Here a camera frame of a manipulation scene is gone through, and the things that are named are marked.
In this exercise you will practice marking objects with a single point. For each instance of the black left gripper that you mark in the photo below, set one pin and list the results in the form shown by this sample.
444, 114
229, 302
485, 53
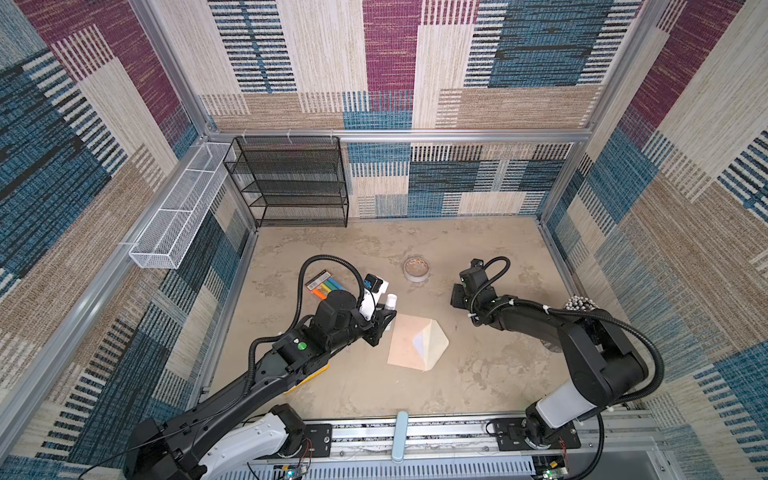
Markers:
376, 326

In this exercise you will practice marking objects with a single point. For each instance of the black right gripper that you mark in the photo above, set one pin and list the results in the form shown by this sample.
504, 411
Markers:
456, 298

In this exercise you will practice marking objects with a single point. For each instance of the pink envelope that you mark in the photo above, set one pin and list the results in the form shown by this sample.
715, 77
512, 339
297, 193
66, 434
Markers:
402, 352

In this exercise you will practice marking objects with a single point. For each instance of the white letter paper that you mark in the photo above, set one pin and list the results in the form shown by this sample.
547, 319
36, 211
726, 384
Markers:
421, 342

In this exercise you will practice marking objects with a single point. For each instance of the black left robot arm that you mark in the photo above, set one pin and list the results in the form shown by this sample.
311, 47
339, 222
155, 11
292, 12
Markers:
214, 437

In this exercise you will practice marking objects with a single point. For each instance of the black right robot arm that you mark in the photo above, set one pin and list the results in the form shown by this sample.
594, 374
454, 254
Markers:
609, 361

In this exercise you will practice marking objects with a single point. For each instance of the yellow calculator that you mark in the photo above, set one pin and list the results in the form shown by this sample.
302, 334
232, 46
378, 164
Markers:
308, 378

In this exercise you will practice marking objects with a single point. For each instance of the white tape roll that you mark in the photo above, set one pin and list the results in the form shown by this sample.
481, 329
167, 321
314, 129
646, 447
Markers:
416, 269

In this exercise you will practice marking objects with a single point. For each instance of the colourful marker pack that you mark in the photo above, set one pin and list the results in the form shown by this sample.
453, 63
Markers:
322, 284

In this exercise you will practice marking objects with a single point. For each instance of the pencil holder with pencils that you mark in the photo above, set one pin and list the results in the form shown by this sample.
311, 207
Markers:
580, 303

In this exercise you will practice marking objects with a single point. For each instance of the black mesh shelf rack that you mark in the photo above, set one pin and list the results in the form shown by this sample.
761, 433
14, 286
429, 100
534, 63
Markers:
290, 181

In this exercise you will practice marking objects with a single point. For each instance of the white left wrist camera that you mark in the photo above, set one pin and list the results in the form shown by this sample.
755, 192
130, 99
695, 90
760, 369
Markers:
374, 288

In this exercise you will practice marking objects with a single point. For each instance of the light blue handle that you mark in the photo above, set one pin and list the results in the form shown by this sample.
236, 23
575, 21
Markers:
399, 437

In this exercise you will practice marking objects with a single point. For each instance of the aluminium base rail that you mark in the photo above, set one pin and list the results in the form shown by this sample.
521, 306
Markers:
628, 444

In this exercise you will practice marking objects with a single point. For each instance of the white wire basket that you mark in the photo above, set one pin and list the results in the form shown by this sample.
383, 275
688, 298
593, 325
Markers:
167, 238

